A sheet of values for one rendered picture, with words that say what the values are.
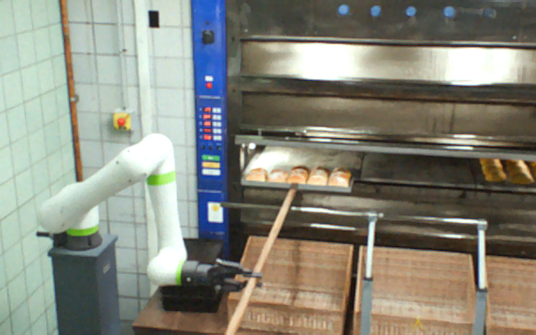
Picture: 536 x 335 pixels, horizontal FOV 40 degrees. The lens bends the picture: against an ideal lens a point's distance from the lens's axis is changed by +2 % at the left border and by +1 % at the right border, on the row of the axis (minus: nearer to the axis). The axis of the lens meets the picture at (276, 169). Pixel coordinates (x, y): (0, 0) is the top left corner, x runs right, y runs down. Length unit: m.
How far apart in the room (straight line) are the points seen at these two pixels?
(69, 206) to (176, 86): 1.21
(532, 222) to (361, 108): 1.01
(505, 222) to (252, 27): 1.57
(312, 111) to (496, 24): 0.94
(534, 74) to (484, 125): 0.32
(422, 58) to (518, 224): 0.96
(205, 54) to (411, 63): 1.00
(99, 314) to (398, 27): 1.85
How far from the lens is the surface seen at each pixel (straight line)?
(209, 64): 3.61
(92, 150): 3.97
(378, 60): 3.52
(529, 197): 3.73
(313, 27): 3.53
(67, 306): 3.07
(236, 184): 3.78
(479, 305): 3.27
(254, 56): 3.58
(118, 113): 3.77
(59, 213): 2.73
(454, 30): 3.51
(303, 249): 3.80
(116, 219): 4.06
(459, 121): 3.58
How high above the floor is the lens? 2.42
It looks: 19 degrees down
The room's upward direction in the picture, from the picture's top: 1 degrees clockwise
